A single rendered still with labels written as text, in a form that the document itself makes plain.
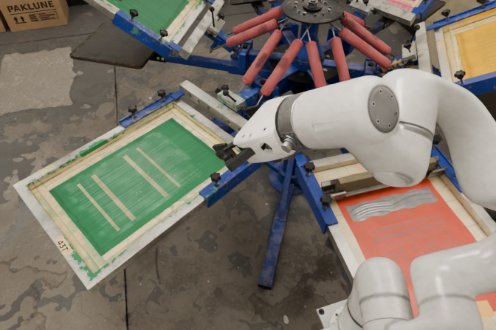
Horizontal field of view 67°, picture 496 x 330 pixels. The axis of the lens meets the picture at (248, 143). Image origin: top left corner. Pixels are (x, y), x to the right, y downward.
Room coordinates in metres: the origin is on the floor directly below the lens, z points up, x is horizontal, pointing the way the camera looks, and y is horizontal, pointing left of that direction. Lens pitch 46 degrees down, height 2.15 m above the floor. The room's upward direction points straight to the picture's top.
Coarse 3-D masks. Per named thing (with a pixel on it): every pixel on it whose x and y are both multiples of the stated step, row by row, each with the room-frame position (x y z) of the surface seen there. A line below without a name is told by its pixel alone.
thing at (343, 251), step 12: (336, 156) 1.04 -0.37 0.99; (348, 156) 1.04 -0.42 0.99; (324, 168) 0.99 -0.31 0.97; (444, 180) 0.93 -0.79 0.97; (456, 192) 0.86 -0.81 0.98; (468, 204) 0.80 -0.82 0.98; (480, 216) 0.75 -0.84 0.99; (336, 228) 0.70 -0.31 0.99; (480, 228) 0.72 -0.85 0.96; (492, 228) 0.70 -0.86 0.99; (336, 240) 0.65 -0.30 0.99; (348, 252) 0.60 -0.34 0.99; (348, 264) 0.56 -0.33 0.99; (348, 276) 0.54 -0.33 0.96
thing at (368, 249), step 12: (372, 192) 0.88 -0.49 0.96; (384, 192) 0.88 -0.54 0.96; (348, 204) 0.82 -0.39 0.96; (348, 216) 0.77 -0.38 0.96; (372, 216) 0.77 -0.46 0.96; (384, 216) 0.77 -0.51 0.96; (396, 216) 0.77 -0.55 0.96; (360, 228) 0.72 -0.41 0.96; (372, 228) 0.72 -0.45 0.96; (360, 240) 0.67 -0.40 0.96; (372, 252) 0.62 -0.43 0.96
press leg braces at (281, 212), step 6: (306, 156) 1.64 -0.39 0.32; (288, 162) 1.60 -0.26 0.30; (288, 168) 1.57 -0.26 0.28; (288, 174) 1.54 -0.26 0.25; (288, 180) 1.51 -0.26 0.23; (288, 186) 1.49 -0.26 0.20; (282, 192) 1.46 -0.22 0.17; (288, 192) 1.46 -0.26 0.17; (282, 198) 1.43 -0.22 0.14; (282, 204) 1.40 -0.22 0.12; (282, 210) 1.37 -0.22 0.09; (276, 216) 1.35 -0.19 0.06; (282, 216) 1.34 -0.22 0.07
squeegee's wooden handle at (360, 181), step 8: (432, 160) 0.95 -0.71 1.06; (432, 168) 0.95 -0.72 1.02; (352, 176) 0.87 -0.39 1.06; (360, 176) 0.87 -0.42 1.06; (368, 176) 0.88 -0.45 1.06; (336, 184) 0.86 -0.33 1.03; (344, 184) 0.84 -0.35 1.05; (352, 184) 0.85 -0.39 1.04; (360, 184) 0.86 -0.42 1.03; (368, 184) 0.87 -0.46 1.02; (376, 184) 0.88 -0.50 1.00; (336, 192) 0.85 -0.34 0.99
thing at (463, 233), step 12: (396, 192) 0.88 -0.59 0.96; (420, 204) 0.82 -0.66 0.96; (432, 204) 0.82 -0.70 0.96; (444, 204) 0.82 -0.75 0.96; (408, 216) 0.77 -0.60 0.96; (444, 216) 0.77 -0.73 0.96; (456, 216) 0.77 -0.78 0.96; (456, 228) 0.72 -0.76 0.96; (468, 240) 0.67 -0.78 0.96; (480, 300) 0.46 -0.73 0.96; (492, 300) 0.46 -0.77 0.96
